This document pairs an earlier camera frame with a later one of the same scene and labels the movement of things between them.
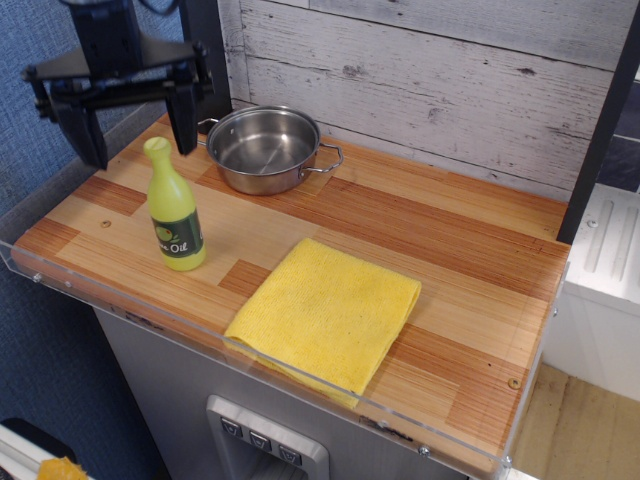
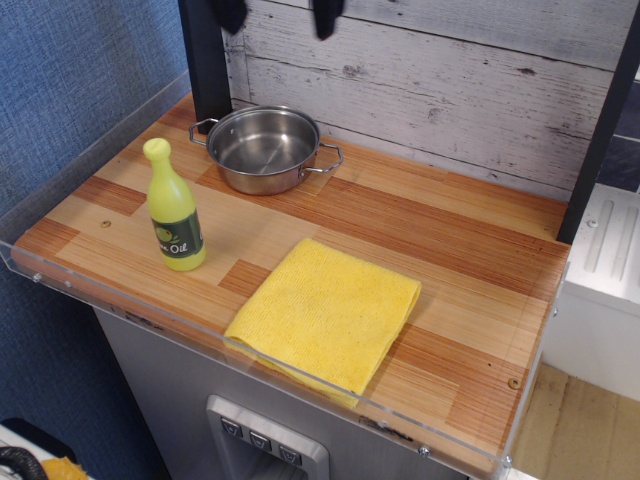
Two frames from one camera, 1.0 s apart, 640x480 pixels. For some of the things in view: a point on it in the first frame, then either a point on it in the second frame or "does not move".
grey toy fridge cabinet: x=169 y=407 does not move
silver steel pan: x=264 y=150 does not move
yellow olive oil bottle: x=173 y=215 does not move
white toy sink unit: x=595 y=331 does not move
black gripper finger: x=80 y=126 -> x=229 y=14
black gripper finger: x=181 y=102 -> x=325 y=13
